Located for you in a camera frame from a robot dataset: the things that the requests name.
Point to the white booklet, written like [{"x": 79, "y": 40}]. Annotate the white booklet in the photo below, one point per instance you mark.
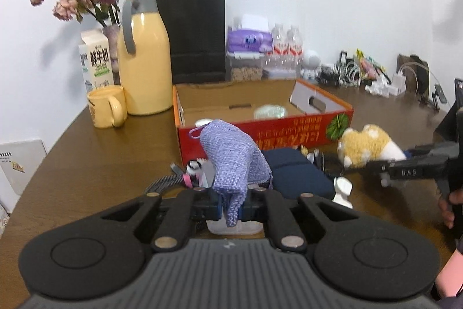
[{"x": 21, "y": 164}]

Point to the white robot speaker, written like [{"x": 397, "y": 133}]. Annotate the white robot speaker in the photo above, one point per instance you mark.
[{"x": 311, "y": 59}]

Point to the purple woven pouch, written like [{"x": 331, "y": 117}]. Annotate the purple woven pouch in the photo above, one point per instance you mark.
[{"x": 231, "y": 157}]

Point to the crumpled white tissue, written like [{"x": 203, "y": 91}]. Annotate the crumpled white tissue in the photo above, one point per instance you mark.
[{"x": 374, "y": 88}]

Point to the navy zip case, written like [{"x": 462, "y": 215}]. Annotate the navy zip case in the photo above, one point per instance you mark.
[{"x": 300, "y": 178}]

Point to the black phone holder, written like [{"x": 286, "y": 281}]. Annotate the black phone holder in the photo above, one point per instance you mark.
[{"x": 439, "y": 93}]

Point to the small white plastic object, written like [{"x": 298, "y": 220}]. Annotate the small white plastic object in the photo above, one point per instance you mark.
[{"x": 343, "y": 191}]

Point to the black paper bag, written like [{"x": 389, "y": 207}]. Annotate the black paper bag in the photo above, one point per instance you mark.
[{"x": 195, "y": 34}]

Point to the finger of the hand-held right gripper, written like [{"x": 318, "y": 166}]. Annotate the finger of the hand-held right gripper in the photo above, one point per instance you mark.
[
  {"x": 427, "y": 149},
  {"x": 378, "y": 167}
]

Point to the white milk carton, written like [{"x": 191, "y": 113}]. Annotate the white milk carton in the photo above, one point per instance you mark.
[{"x": 96, "y": 59}]

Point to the black adapter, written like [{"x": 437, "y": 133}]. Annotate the black adapter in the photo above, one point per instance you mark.
[{"x": 343, "y": 56}]

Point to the clear water bottle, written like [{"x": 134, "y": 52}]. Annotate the clear water bottle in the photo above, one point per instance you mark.
[
  {"x": 279, "y": 44},
  {"x": 294, "y": 46}
]

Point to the brown paper bag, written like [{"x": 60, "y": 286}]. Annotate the brown paper bag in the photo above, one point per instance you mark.
[{"x": 414, "y": 73}]

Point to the yellow thermos jug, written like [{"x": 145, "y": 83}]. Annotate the yellow thermos jug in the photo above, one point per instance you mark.
[{"x": 144, "y": 70}]

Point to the iridescent glitter bag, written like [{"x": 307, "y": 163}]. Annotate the iridescent glitter bag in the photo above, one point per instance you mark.
[{"x": 269, "y": 111}]

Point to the pale flower vase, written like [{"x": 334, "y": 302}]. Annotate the pale flower vase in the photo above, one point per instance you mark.
[{"x": 112, "y": 48}]

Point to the clear snack container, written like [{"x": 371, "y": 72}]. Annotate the clear snack container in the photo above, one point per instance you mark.
[{"x": 246, "y": 72}]

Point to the tablet with black case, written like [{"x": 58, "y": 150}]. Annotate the tablet with black case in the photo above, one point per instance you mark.
[{"x": 456, "y": 102}]

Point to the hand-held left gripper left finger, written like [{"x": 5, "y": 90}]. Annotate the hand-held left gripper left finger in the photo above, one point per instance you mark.
[{"x": 216, "y": 208}]

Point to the orange cardboard box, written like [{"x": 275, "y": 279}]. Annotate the orange cardboard box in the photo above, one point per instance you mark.
[{"x": 282, "y": 137}]

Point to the yellow white plush toy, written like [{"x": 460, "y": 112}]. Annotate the yellow white plush toy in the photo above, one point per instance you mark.
[{"x": 361, "y": 146}]

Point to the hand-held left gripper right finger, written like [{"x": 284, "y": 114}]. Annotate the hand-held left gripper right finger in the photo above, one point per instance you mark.
[{"x": 246, "y": 209}]

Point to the white charger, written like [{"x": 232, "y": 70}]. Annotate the white charger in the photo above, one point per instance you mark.
[{"x": 398, "y": 82}]

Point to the purple tissue pack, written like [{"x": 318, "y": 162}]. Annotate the purple tissue pack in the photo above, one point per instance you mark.
[{"x": 249, "y": 39}]

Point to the yellow mug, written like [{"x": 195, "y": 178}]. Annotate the yellow mug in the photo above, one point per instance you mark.
[{"x": 103, "y": 106}]

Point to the person's pink clothing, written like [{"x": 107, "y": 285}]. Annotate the person's pink clothing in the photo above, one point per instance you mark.
[{"x": 450, "y": 276}]

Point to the person's right hand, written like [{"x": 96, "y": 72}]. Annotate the person's right hand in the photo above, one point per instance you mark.
[{"x": 454, "y": 198}]

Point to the colourful snack packets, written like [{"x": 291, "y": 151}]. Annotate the colourful snack packets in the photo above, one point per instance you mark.
[{"x": 367, "y": 64}]

